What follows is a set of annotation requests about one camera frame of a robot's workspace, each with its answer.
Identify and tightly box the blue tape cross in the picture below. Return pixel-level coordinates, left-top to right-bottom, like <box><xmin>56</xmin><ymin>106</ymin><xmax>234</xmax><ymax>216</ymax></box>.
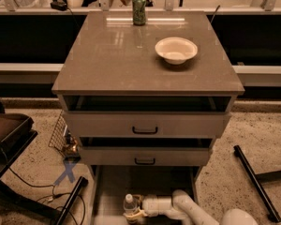
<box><xmin>53</xmin><ymin>157</ymin><xmax>80</xmax><ymax>186</ymax></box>

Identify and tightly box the black stand leg right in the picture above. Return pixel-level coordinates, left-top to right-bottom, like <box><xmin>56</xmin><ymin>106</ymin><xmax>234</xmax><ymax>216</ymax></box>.
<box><xmin>233</xmin><ymin>145</ymin><xmax>281</xmax><ymax>223</ymax></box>

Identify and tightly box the black stand leg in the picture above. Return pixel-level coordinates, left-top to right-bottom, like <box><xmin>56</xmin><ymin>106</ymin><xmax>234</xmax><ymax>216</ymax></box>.
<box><xmin>53</xmin><ymin>176</ymin><xmax>88</xmax><ymax>225</ymax></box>
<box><xmin>233</xmin><ymin>145</ymin><xmax>281</xmax><ymax>223</ymax></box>

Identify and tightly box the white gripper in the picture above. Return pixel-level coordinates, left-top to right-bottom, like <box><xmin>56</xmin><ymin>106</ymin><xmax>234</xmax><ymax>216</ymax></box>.
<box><xmin>124</xmin><ymin>194</ymin><xmax>159</xmax><ymax>221</ymax></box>

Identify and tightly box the drawer with handle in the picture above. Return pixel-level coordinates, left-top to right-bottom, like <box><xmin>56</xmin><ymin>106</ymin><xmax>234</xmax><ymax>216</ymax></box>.
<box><xmin>79</xmin><ymin>147</ymin><xmax>211</xmax><ymax>166</ymax></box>
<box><xmin>63</xmin><ymin>112</ymin><xmax>230</xmax><ymax>138</ymax></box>

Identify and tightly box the dark tray on stand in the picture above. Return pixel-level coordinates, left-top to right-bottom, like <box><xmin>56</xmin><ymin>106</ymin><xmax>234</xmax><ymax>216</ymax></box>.
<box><xmin>0</xmin><ymin>101</ymin><xmax>37</xmax><ymax>177</ymax></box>

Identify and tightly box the top drawer with handle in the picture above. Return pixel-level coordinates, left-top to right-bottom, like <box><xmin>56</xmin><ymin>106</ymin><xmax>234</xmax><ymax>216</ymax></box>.
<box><xmin>63</xmin><ymin>112</ymin><xmax>230</xmax><ymax>138</ymax></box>

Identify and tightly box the black device on ledge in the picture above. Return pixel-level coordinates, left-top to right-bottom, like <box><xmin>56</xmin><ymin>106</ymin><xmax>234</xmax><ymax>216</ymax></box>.
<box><xmin>51</xmin><ymin>1</ymin><xmax>67</xmax><ymax>11</ymax></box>

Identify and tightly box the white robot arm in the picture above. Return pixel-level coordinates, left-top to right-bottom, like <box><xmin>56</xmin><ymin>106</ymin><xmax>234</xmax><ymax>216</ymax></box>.
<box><xmin>123</xmin><ymin>189</ymin><xmax>258</xmax><ymax>225</ymax></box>

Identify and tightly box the grey drawer cabinet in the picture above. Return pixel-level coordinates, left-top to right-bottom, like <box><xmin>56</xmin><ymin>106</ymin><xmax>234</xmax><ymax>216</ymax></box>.
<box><xmin>52</xmin><ymin>11</ymin><xmax>244</xmax><ymax>153</ymax></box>

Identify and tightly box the middle drawer with handle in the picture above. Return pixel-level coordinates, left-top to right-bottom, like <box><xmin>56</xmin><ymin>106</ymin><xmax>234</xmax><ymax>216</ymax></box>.
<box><xmin>79</xmin><ymin>147</ymin><xmax>211</xmax><ymax>166</ymax></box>

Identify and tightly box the black cable on floor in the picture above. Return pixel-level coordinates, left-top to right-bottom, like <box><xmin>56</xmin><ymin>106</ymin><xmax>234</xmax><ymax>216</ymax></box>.
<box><xmin>7</xmin><ymin>166</ymin><xmax>87</xmax><ymax>225</ymax></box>

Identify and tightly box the white paper bowl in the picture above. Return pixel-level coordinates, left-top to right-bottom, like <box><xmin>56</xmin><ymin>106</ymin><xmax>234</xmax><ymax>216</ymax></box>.
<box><xmin>155</xmin><ymin>37</ymin><xmax>198</xmax><ymax>65</ymax></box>

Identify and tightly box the wire mesh basket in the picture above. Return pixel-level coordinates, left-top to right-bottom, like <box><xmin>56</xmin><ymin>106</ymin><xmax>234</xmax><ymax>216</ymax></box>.
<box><xmin>49</xmin><ymin>113</ymin><xmax>79</xmax><ymax>158</ymax></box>

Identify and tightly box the green soda can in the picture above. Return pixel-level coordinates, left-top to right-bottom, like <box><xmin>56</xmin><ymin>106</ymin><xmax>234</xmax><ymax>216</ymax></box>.
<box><xmin>132</xmin><ymin>0</ymin><xmax>146</xmax><ymax>25</ymax></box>

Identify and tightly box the open bottom drawer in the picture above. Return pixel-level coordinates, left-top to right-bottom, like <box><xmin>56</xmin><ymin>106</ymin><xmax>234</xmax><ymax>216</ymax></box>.
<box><xmin>90</xmin><ymin>166</ymin><xmax>198</xmax><ymax>225</ymax></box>

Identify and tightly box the clear plastic water bottle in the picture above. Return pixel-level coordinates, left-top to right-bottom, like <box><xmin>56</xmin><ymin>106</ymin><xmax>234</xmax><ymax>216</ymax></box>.
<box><xmin>123</xmin><ymin>194</ymin><xmax>138</xmax><ymax>224</ymax></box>

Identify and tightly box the black stand leg left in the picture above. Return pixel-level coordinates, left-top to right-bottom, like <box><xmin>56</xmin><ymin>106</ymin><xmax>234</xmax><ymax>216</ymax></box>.
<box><xmin>53</xmin><ymin>176</ymin><xmax>88</xmax><ymax>225</ymax></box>

